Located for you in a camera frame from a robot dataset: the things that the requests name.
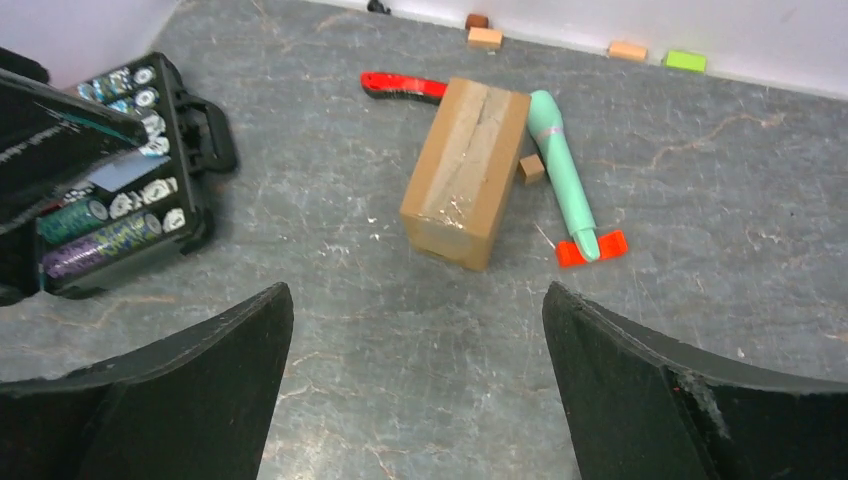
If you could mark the dark brown small block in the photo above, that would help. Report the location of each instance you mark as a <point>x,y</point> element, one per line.
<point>474,20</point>

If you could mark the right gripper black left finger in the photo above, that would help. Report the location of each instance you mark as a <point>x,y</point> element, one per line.
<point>194,405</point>

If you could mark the brown cardboard express box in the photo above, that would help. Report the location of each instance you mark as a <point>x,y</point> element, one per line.
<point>456,196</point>

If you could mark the small brown wooden cube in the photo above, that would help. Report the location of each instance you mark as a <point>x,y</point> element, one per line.
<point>531,169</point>

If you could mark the orange tan wooden block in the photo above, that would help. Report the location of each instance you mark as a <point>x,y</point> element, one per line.
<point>627,51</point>

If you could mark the red box cutter knife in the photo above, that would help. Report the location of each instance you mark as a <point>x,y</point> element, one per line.
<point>385,85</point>

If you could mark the green block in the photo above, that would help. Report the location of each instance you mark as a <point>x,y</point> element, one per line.
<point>686,61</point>

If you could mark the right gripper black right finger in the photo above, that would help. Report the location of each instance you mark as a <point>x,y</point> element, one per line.
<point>642,405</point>

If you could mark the black case with poker chips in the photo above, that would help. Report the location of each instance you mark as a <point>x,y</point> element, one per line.
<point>100,183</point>

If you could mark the small black object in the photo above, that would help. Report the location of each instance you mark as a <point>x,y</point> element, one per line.
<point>377,6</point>

